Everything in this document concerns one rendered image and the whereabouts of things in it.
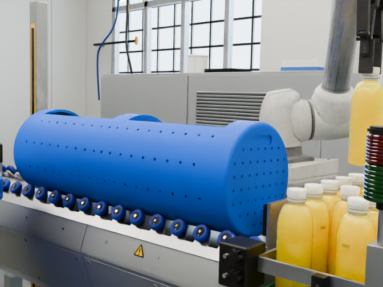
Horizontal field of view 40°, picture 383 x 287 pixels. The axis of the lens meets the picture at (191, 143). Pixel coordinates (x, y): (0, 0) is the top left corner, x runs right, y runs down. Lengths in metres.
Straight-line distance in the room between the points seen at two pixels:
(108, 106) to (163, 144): 3.10
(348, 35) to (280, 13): 2.55
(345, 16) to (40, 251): 1.26
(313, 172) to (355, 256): 0.93
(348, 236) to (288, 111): 1.00
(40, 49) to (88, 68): 4.51
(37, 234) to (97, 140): 0.42
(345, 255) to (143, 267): 0.58
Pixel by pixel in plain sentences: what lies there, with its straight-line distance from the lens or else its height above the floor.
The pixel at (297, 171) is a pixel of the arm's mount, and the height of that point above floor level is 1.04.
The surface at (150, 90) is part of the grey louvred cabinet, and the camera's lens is 3.95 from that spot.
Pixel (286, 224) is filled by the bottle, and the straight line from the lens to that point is 1.06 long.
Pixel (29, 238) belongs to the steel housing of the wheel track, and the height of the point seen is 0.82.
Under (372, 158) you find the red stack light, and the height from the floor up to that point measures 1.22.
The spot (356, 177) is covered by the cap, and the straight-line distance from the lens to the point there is 1.32.
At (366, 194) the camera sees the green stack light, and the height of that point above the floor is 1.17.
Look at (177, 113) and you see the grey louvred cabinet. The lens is 3.72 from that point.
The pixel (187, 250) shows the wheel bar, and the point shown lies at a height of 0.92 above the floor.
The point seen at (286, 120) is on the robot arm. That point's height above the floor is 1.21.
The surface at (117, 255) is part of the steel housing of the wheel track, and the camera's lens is 1.46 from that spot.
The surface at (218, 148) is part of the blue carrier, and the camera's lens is 1.20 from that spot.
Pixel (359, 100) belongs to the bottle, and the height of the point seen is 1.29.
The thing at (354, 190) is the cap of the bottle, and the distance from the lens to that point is 1.13.
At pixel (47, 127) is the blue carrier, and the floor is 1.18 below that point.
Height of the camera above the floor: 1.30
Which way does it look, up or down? 5 degrees down
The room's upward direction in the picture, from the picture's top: 1 degrees clockwise
